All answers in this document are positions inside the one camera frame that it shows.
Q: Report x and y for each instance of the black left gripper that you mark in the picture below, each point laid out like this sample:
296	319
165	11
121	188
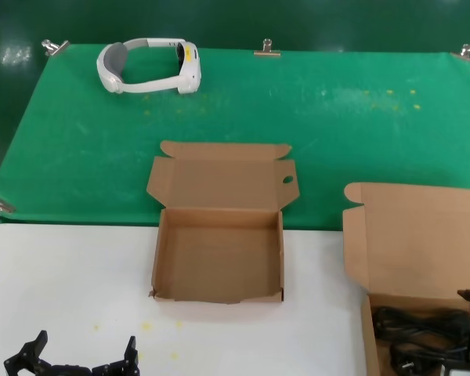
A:
68	370

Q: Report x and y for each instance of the brown cardboard box with hole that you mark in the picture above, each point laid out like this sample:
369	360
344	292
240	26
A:
219	254

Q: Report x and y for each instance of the green table cloth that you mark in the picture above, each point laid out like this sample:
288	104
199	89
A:
102	156

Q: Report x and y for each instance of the white VR headset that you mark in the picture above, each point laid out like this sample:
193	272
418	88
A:
190	68

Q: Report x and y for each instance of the grey wrist camera housing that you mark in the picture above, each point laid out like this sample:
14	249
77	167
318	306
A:
460	372

